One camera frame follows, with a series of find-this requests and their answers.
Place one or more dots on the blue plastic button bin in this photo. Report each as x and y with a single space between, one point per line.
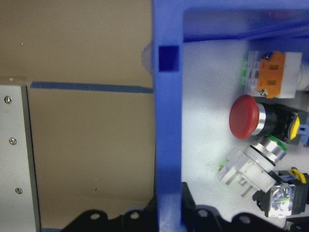
169 120

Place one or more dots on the red mushroom push button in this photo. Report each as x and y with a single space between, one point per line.
243 117

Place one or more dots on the white foam bin liner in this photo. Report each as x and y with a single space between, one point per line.
205 96

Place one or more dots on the black switch contact block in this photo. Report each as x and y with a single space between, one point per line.
282 200

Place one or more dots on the white square base plate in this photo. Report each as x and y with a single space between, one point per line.
14 157

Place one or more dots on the orange and white switch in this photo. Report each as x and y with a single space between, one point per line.
272 72

